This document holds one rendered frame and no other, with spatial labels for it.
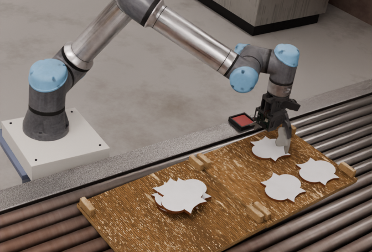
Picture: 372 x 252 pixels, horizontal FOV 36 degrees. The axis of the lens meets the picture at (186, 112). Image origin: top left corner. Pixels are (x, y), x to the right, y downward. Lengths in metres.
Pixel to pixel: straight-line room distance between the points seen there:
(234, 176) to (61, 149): 0.55
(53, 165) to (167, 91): 2.27
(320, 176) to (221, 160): 0.32
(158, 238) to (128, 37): 3.27
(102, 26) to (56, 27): 3.00
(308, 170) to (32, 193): 0.86
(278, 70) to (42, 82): 0.72
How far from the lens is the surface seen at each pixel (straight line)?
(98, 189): 1.73
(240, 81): 1.60
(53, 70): 1.83
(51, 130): 1.89
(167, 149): 1.90
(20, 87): 3.99
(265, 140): 1.98
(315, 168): 1.91
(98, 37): 1.84
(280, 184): 1.80
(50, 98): 1.84
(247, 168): 1.85
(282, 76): 1.74
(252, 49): 1.73
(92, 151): 1.87
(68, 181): 1.76
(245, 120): 2.09
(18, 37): 4.64
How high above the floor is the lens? 2.05
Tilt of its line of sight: 33 degrees down
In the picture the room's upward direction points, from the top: 8 degrees clockwise
